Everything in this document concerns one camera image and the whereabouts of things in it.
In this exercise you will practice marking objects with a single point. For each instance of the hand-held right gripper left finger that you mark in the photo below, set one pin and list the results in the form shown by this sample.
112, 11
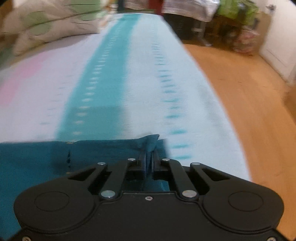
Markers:
143, 167

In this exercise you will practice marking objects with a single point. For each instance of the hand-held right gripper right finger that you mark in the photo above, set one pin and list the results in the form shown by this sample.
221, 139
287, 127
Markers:
155, 166

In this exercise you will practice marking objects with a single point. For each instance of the teal pants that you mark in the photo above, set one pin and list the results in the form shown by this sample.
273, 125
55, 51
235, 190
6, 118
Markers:
34, 162

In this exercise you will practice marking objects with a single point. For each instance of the bed with pastel sheet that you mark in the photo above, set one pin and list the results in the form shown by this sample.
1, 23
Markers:
138, 81

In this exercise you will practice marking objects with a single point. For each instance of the patterned plastic bag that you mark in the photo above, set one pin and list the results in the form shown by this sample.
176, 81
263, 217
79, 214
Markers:
246, 40

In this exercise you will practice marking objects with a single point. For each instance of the leaf print pillow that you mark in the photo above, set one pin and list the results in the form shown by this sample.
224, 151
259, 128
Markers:
57, 34
46, 9

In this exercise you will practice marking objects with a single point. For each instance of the red panel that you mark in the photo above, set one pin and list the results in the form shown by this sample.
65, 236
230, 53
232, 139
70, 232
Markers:
156, 7

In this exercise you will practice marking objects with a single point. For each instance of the striped grey blanket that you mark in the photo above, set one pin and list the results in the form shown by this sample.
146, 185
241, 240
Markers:
185, 8

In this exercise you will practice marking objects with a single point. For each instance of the green bags clutter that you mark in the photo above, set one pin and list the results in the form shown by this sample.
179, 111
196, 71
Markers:
235, 9

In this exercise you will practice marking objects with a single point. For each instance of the white door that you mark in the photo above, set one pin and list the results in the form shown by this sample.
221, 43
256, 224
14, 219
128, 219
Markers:
282, 34

